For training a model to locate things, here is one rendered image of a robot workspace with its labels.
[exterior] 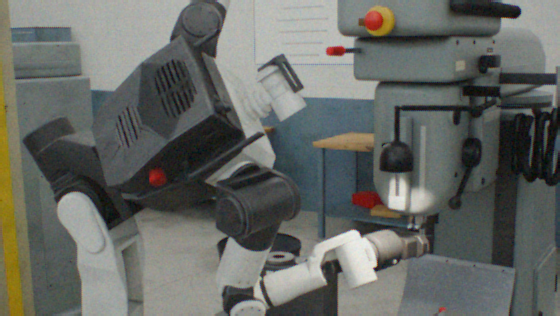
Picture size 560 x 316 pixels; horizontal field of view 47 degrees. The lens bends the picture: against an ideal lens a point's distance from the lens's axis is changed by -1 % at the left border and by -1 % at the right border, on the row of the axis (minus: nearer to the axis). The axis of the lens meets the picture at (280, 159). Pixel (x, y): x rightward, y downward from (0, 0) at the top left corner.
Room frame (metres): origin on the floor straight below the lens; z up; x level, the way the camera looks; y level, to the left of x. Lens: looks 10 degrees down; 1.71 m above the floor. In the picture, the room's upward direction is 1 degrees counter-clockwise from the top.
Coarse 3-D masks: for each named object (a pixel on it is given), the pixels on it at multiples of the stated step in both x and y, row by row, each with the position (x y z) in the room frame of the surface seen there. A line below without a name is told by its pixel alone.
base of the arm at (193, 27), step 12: (180, 12) 1.44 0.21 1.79; (192, 12) 1.43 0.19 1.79; (204, 12) 1.44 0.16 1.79; (216, 12) 1.45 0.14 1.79; (180, 24) 1.42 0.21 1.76; (192, 24) 1.42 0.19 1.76; (204, 24) 1.42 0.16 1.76; (216, 24) 1.43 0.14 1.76; (192, 36) 1.41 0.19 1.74; (204, 36) 1.41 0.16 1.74; (216, 36) 1.42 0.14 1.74; (204, 48) 1.41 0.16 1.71
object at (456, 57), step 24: (384, 48) 1.46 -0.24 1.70; (408, 48) 1.43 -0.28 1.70; (432, 48) 1.40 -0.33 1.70; (456, 48) 1.39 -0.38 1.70; (480, 48) 1.54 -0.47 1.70; (360, 72) 1.49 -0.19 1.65; (384, 72) 1.46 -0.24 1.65; (408, 72) 1.43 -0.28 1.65; (432, 72) 1.40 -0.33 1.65; (456, 72) 1.40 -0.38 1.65
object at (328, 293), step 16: (272, 256) 1.79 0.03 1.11; (288, 256) 1.79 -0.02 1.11; (304, 256) 1.78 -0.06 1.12; (272, 272) 1.73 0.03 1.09; (320, 288) 1.67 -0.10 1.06; (336, 288) 1.76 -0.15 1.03; (288, 304) 1.71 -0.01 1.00; (304, 304) 1.69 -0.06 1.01; (320, 304) 1.67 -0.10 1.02; (336, 304) 1.76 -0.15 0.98
